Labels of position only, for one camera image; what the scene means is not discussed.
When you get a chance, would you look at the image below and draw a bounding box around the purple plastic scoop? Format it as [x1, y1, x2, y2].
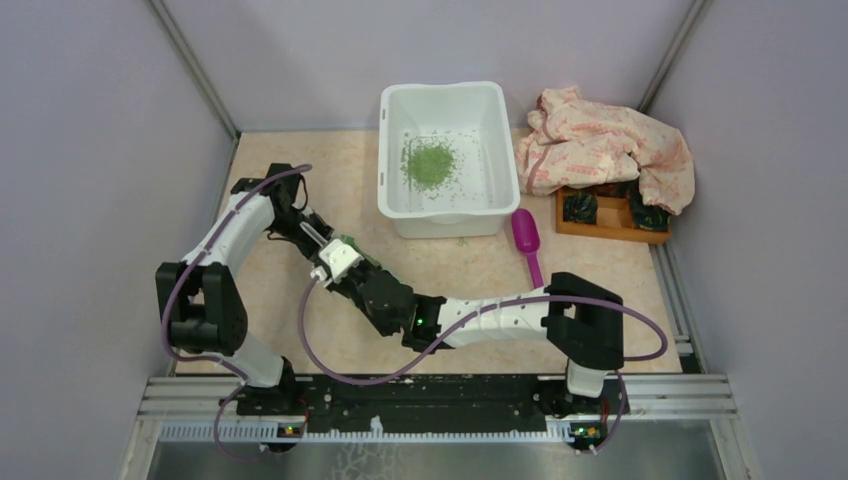
[510, 208, 544, 288]

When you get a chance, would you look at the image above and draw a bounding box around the green cat litter bag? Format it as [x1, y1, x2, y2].
[339, 235, 383, 271]

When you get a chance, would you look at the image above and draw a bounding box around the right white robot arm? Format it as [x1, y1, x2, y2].
[328, 266, 625, 412]

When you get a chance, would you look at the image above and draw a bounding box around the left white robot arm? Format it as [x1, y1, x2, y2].
[155, 163, 333, 415]

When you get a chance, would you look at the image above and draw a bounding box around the green cat litter pile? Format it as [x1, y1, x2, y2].
[400, 130, 487, 201]

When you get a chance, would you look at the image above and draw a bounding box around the white plastic litter box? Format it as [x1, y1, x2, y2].
[377, 81, 521, 239]

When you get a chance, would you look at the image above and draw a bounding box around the dark patterned cloth bundle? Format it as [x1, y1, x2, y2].
[562, 191, 598, 225]

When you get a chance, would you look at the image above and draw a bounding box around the pink patterned cloth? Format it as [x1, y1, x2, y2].
[514, 86, 695, 215]

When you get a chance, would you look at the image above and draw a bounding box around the wooden tray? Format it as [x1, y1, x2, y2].
[555, 188, 671, 245]

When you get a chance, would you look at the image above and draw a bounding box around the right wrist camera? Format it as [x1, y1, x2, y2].
[310, 239, 364, 287]

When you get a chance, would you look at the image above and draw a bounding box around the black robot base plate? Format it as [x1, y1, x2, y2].
[234, 374, 630, 435]

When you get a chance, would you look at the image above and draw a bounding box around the aluminium frame rail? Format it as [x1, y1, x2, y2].
[138, 374, 737, 444]

